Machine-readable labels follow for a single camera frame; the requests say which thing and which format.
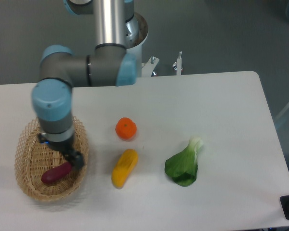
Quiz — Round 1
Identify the woven wicker basket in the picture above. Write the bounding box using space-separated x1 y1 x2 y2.
14 117 89 202

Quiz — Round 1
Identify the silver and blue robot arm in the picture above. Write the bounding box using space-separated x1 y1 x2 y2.
31 0 139 170

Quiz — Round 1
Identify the orange tangerine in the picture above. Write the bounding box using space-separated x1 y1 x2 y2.
115 117 137 140

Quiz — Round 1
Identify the green bok choy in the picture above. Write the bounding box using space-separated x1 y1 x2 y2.
164 136 203 187

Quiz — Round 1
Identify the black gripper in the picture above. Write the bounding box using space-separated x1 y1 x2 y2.
37 133 84 170

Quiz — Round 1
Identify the white table clamp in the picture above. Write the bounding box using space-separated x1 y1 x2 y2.
172 51 184 76

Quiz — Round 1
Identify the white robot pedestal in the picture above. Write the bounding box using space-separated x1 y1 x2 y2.
126 12 159 77

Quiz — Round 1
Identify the purple sweet potato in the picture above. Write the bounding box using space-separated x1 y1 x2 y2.
41 162 72 184

